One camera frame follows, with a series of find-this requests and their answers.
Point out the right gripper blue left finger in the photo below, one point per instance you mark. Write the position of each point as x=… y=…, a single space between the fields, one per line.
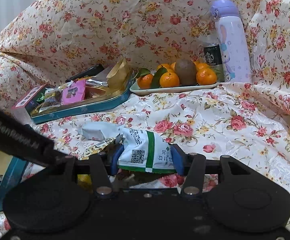
x=116 y=153

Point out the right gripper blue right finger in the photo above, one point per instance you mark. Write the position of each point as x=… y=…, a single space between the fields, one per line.
x=178 y=157

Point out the white green striped snack packet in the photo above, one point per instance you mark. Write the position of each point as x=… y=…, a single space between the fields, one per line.
x=144 y=151

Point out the green pea yellow snack packet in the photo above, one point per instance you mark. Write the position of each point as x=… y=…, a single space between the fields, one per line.
x=85 y=182

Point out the teal tin tray with snacks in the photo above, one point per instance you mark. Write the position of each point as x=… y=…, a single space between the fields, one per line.
x=109 y=100

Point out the yellow patterned biscuit packet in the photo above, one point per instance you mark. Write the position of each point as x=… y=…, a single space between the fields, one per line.
x=97 y=147

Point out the pale grey snack bar packet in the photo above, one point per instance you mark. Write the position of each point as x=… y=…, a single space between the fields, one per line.
x=98 y=130

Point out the empty teal tin box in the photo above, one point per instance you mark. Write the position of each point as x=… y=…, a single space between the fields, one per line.
x=2 y=184

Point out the red white small box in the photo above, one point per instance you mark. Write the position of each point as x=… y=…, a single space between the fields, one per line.
x=22 y=109

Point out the pale fruit plate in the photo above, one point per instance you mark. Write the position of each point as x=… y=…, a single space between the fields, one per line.
x=142 y=92

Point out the brown paper snack bag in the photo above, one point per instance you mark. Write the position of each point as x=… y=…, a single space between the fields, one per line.
x=118 y=74

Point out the pink snack packet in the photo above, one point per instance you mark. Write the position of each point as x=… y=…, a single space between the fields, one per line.
x=73 y=93

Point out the left tangerine with leaf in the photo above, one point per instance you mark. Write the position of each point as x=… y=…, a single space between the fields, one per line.
x=144 y=82

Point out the front middle tangerine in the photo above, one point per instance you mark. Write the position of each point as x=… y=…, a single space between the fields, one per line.
x=169 y=80

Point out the black remote control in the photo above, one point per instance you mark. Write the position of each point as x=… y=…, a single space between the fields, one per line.
x=92 y=71

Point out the front right tangerine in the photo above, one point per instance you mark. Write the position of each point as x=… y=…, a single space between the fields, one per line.
x=206 y=76

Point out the brown kiwi fruit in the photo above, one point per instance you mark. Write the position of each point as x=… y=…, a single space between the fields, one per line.
x=186 y=71

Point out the dark starbucks coffee can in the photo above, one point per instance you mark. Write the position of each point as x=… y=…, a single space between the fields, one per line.
x=213 y=58

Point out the floral sofa cover cloth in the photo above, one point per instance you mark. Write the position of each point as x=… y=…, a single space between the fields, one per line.
x=47 y=41

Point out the purple rabbit thermos bottle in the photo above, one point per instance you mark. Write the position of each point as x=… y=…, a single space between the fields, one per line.
x=232 y=41

